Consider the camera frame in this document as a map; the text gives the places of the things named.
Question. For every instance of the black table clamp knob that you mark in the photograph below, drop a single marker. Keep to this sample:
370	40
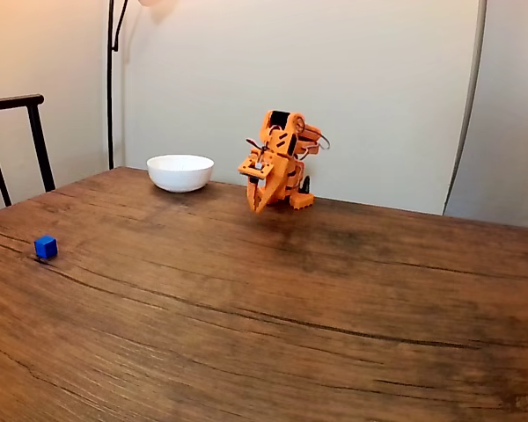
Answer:
307	184

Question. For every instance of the blue cube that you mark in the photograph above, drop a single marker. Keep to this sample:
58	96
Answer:
45	247

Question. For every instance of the black floor lamp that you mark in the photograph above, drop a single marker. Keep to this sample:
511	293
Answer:
110	110

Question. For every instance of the white bowl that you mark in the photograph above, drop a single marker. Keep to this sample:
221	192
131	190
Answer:
180	173

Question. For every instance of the black chair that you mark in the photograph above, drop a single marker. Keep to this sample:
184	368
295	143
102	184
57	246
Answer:
13	101

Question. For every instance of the white backdrop panel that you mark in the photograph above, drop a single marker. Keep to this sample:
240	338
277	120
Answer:
378	88

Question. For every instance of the orange gripper camera mount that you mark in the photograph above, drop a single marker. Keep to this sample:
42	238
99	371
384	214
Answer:
253	166

